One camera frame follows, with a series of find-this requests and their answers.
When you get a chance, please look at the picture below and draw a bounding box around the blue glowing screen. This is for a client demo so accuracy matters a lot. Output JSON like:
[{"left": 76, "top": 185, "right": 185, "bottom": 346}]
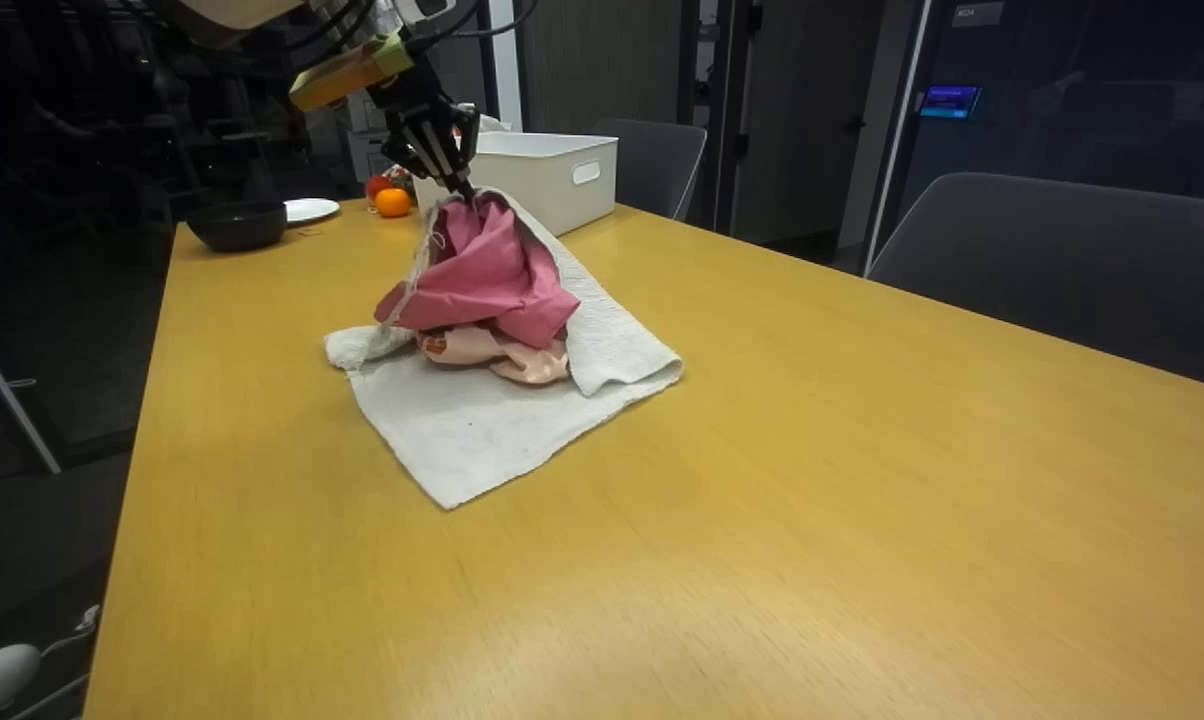
[{"left": 915, "top": 82, "right": 982, "bottom": 123}]

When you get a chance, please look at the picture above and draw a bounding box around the magenta pink cloth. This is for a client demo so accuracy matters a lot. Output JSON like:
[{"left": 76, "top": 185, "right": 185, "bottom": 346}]
[{"left": 373, "top": 195, "right": 584, "bottom": 353}]

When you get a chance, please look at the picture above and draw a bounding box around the white terry towel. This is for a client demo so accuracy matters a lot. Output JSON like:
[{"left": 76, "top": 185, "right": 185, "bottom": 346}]
[{"left": 318, "top": 185, "right": 688, "bottom": 517}]

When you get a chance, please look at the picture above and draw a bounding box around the peach patterned cloth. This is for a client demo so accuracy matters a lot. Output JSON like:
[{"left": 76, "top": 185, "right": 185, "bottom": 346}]
[{"left": 414, "top": 321, "right": 577, "bottom": 390}]

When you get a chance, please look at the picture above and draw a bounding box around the black bowl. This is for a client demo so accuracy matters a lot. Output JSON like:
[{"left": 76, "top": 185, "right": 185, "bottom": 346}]
[{"left": 174, "top": 185, "right": 290, "bottom": 256}]

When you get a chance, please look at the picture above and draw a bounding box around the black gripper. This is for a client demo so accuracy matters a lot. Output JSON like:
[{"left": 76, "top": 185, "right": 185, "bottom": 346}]
[{"left": 364, "top": 57, "right": 484, "bottom": 204}]

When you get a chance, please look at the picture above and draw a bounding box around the orange fruit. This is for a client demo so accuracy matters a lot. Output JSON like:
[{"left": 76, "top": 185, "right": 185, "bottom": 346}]
[{"left": 373, "top": 185, "right": 414, "bottom": 225}]

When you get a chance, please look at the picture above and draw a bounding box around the white plastic bin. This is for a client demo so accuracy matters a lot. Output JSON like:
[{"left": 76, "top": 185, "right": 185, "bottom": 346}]
[{"left": 468, "top": 123, "right": 624, "bottom": 238}]

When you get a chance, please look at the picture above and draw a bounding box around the white plate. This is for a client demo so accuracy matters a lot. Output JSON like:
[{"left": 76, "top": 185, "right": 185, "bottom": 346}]
[{"left": 281, "top": 192, "right": 345, "bottom": 226}]

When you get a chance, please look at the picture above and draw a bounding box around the white door frame post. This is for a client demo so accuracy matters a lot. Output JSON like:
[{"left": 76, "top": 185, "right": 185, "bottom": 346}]
[{"left": 484, "top": 0, "right": 528, "bottom": 132}]

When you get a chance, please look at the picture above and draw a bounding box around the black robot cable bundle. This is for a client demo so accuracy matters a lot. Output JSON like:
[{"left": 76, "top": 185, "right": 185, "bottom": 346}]
[{"left": 277, "top": 0, "right": 540, "bottom": 70}]

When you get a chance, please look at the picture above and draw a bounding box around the wide grey office chair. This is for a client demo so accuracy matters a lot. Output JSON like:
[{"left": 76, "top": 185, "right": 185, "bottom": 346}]
[{"left": 866, "top": 169, "right": 1204, "bottom": 390}]

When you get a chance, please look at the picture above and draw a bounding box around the small grey office chair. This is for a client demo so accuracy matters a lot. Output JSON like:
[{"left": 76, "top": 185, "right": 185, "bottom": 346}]
[{"left": 594, "top": 116, "right": 712, "bottom": 225}]

